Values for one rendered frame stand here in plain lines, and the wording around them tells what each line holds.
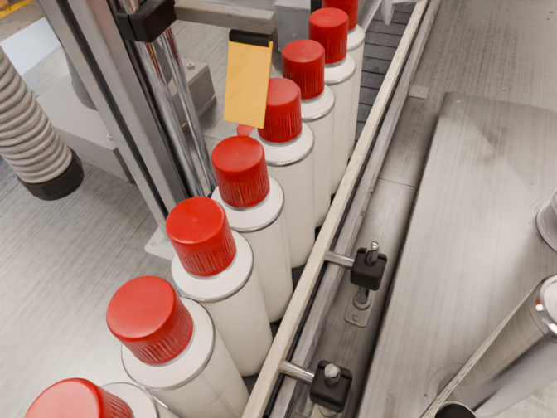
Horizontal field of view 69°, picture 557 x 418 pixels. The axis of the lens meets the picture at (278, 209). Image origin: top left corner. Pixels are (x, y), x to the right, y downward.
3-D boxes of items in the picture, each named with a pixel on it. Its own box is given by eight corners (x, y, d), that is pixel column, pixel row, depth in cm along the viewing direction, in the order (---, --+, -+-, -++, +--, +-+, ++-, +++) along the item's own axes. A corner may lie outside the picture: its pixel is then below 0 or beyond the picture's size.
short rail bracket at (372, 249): (370, 318, 44) (386, 262, 34) (344, 309, 45) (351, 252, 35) (379, 293, 45) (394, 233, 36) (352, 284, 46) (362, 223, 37)
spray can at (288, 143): (307, 275, 42) (302, 120, 26) (260, 264, 43) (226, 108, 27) (320, 235, 45) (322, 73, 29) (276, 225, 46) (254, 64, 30)
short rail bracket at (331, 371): (338, 430, 38) (346, 398, 28) (276, 402, 39) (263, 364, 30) (349, 395, 39) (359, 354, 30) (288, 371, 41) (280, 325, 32)
